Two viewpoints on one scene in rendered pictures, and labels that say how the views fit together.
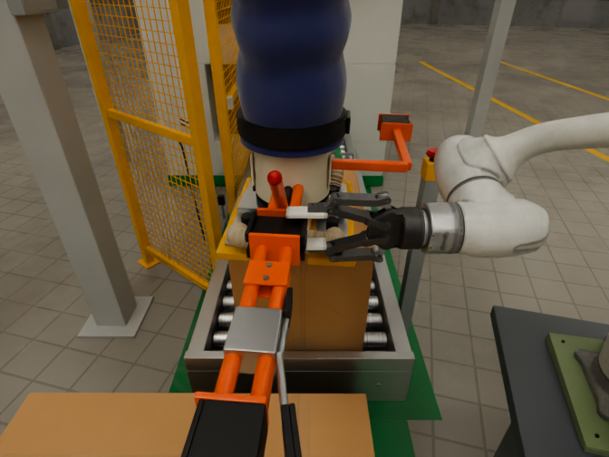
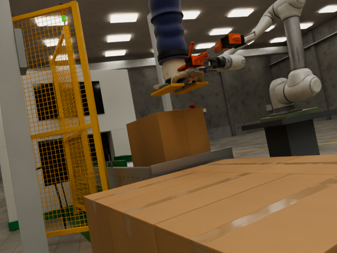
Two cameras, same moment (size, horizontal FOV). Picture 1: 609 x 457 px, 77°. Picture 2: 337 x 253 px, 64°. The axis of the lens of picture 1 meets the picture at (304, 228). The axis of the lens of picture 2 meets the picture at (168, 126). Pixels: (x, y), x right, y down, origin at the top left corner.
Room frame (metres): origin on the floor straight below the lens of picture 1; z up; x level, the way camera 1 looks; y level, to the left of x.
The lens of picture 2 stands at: (-0.76, 1.12, 0.76)
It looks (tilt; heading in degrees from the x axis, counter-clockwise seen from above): 3 degrees up; 329
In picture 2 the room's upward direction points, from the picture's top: 10 degrees counter-clockwise
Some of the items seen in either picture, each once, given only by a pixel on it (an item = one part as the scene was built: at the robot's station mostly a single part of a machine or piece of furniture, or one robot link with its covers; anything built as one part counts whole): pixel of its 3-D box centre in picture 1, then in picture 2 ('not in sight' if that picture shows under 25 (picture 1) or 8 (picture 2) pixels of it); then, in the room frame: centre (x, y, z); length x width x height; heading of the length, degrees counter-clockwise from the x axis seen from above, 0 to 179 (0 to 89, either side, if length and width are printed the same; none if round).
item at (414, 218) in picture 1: (394, 228); (216, 62); (0.57, -0.16, 1.20); 0.09 x 0.07 x 0.08; 90
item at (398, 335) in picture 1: (359, 200); not in sight; (1.94, -0.32, 0.50); 2.31 x 0.05 x 0.19; 0
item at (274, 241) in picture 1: (277, 236); (194, 61); (0.54, 0.05, 1.20); 0.10 x 0.08 x 0.06; 86
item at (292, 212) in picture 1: (306, 212); not in sight; (0.57, 0.00, 1.24); 0.07 x 0.03 x 0.01; 90
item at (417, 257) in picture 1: (413, 265); not in sight; (1.35, -0.49, 0.50); 0.07 x 0.07 x 1.00; 0
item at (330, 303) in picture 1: (303, 247); (166, 140); (1.13, 0.01, 0.75); 0.60 x 0.40 x 0.40; 179
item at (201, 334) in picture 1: (246, 200); (102, 176); (1.95, 0.34, 0.50); 2.31 x 0.05 x 0.19; 0
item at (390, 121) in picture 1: (394, 127); not in sight; (1.07, -0.26, 1.22); 0.09 x 0.08 x 0.05; 86
